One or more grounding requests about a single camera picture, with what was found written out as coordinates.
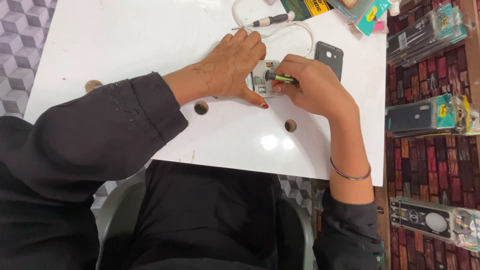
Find person's right hand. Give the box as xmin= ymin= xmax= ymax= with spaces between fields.
xmin=271 ymin=54 xmax=359 ymax=123

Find person's left hand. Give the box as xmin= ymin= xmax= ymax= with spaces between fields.
xmin=192 ymin=29 xmax=269 ymax=110

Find green screwdriver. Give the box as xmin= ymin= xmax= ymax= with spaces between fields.
xmin=265 ymin=72 xmax=299 ymax=84

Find white smartphone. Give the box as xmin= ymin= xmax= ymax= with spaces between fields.
xmin=245 ymin=60 xmax=286 ymax=99

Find black phone back cover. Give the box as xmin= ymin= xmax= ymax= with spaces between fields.
xmin=314 ymin=41 xmax=344 ymax=82

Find black and white screwdriver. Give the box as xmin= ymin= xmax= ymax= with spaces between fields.
xmin=231 ymin=10 xmax=296 ymax=31

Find green and yellow packet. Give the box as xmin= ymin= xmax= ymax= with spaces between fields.
xmin=279 ymin=0 xmax=334 ymax=22

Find teal packaged phone cases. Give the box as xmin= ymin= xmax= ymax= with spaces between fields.
xmin=326 ymin=0 xmax=393 ymax=37

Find silver bangle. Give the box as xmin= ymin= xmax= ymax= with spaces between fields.
xmin=329 ymin=156 xmax=372 ymax=181

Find packaged black and teal case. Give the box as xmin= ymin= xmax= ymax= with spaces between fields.
xmin=385 ymin=94 xmax=480 ymax=138

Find bundle of packaged dark cases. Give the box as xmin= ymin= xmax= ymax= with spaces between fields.
xmin=386 ymin=3 xmax=468 ymax=68

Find person's black garment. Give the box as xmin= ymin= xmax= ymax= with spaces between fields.
xmin=0 ymin=115 xmax=312 ymax=270

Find grey plastic chair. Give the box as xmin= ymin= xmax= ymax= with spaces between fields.
xmin=95 ymin=175 xmax=316 ymax=270

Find packaged black patterned phone case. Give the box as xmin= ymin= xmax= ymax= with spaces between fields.
xmin=389 ymin=197 xmax=480 ymax=253

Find white cable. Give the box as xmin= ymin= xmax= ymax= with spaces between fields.
xmin=231 ymin=0 xmax=316 ymax=59

